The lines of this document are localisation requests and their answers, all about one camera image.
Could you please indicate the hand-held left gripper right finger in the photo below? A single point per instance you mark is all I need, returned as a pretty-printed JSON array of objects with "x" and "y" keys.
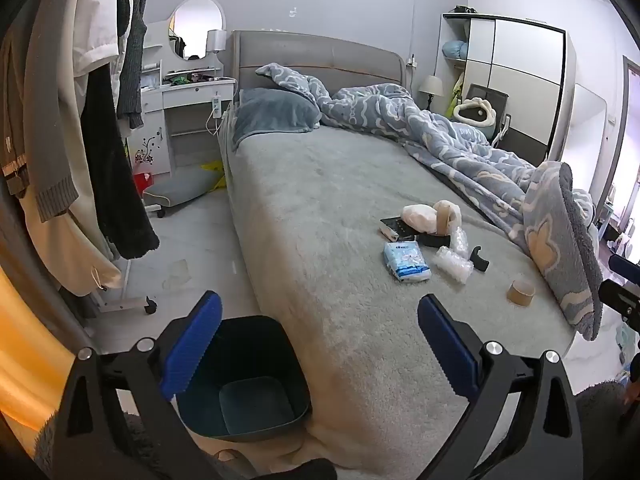
[{"x": 445, "y": 345}]

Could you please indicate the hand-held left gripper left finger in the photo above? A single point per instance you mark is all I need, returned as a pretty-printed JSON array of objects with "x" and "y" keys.
[{"x": 192, "y": 345}]

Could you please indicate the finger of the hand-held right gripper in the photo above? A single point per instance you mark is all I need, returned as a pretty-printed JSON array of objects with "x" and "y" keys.
[
  {"x": 620, "y": 300},
  {"x": 622, "y": 264}
]

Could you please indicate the dark teal trash bin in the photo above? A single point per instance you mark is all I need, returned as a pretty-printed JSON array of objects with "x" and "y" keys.
[{"x": 250, "y": 360}]

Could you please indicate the large bubble wrap piece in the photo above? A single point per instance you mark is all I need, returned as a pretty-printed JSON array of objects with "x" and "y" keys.
[{"x": 452, "y": 267}]

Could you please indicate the brown cardboard tape core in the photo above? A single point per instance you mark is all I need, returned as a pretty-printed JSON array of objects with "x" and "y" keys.
[{"x": 515, "y": 296}]

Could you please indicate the black plastic hook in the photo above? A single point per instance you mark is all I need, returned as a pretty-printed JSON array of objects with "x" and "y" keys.
[{"x": 479, "y": 259}]

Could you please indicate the blue white tissue packet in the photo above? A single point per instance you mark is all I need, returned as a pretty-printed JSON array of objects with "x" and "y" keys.
[{"x": 405, "y": 260}]

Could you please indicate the small bubble wrap piece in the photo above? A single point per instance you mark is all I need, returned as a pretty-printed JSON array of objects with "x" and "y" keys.
[{"x": 459, "y": 240}]

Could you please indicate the black box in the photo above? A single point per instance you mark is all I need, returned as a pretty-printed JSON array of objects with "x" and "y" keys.
[{"x": 392, "y": 227}]

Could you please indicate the white cloth wad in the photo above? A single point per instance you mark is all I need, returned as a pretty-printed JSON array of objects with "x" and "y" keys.
[{"x": 420, "y": 217}]

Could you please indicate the white cloth with opening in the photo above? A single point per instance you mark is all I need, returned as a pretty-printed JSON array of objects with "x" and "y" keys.
[{"x": 442, "y": 212}]

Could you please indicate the clear plastic wrapper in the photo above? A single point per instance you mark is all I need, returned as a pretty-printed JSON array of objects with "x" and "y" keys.
[{"x": 175, "y": 275}]

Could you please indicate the white clothes rack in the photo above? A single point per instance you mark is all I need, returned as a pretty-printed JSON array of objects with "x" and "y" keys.
[{"x": 125, "y": 305}]

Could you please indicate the grey fleece garment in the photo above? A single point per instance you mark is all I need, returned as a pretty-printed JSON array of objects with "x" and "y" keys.
[{"x": 600, "y": 410}]

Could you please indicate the cream coat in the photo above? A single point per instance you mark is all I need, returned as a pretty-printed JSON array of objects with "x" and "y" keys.
[{"x": 75, "y": 240}]

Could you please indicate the grey stool cushion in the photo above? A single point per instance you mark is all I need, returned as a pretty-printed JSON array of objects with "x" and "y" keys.
[{"x": 175, "y": 187}]

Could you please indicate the red box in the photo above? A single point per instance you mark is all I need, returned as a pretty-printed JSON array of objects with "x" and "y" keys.
[{"x": 141, "y": 180}]

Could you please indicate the yellow paper item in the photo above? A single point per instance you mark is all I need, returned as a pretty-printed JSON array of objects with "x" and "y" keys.
[{"x": 216, "y": 172}]

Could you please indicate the black fluffy garment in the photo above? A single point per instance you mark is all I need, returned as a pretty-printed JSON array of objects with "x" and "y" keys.
[{"x": 115, "y": 185}]

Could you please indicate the blue patterned fleece blanket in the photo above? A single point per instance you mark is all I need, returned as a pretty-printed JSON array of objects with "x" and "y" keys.
[{"x": 450, "y": 150}]

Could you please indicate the black office chair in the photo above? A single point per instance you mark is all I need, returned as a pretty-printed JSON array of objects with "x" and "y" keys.
[{"x": 487, "y": 91}]

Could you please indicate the white and black wardrobe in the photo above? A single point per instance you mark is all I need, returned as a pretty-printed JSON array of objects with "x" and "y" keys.
[{"x": 520, "y": 60}]

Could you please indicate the white power strip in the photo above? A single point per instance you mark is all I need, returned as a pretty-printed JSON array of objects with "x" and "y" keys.
[{"x": 216, "y": 107}]

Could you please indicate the grey-blue pillow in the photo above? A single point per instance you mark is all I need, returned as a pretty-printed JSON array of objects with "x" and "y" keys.
[{"x": 275, "y": 112}]

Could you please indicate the white dressing table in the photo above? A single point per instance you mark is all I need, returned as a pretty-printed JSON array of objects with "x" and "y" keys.
[{"x": 185, "y": 95}]

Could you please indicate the grey knit cardigan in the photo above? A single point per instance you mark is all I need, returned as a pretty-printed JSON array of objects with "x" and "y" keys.
[{"x": 45, "y": 135}]

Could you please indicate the white shade bedside lamp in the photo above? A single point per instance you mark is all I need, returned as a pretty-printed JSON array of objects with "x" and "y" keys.
[{"x": 431, "y": 85}]

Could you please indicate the green packet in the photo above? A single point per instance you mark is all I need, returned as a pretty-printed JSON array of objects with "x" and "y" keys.
[{"x": 177, "y": 79}]

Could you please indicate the light blue cushion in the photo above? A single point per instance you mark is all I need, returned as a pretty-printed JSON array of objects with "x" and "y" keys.
[{"x": 454, "y": 50}]

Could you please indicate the grey knit vest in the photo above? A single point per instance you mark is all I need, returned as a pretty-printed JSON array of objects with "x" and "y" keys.
[{"x": 132, "y": 70}]

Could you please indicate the black bag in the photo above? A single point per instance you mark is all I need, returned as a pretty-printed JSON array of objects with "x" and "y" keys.
[{"x": 464, "y": 9}]

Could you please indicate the silver shade table lamp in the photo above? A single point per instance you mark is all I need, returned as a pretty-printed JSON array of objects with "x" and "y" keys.
[{"x": 216, "y": 40}]

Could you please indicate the grey upholstered bed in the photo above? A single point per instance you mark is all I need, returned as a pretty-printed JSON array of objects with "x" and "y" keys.
[{"x": 300, "y": 52}]

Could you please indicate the oval mirror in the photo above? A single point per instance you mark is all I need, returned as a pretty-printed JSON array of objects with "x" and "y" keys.
[{"x": 197, "y": 25}]

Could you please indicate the white shirt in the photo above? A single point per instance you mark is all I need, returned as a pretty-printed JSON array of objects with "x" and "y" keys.
[{"x": 100, "y": 25}]

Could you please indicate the wall socket with plug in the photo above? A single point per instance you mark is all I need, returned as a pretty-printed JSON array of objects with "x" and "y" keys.
[{"x": 412, "y": 61}]

